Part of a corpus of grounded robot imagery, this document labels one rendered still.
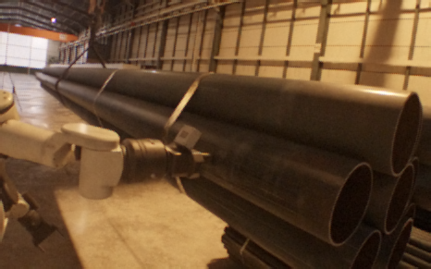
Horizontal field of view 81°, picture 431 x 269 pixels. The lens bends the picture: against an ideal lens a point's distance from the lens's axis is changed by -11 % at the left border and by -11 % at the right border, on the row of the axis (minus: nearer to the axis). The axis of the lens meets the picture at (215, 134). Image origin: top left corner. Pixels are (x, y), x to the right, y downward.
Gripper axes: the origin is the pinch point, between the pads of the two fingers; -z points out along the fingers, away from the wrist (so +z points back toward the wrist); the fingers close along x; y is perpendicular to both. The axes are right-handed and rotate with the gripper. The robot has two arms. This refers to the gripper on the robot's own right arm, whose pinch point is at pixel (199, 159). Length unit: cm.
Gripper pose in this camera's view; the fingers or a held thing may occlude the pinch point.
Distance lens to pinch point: 65.2
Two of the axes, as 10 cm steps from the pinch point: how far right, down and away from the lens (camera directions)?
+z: -7.8, -0.2, -6.3
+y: -1.5, 9.8, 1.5
